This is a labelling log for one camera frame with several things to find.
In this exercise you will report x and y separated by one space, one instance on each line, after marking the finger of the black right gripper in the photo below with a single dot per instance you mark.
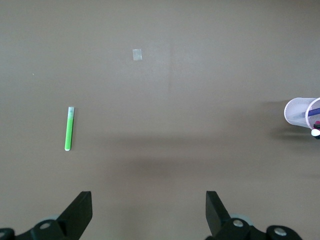
318 127

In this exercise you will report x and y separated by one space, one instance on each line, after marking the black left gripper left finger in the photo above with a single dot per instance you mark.
75 215

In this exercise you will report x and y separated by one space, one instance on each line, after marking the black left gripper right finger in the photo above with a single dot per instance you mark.
217 217

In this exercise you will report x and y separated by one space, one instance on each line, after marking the purple marker pen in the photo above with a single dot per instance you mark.
315 111

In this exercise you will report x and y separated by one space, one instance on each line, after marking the pink mesh pen holder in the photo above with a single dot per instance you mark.
295 110

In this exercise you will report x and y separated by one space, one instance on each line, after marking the green highlighter pen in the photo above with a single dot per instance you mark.
69 130

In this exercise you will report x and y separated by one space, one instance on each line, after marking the clear tape patch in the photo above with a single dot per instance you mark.
137 54

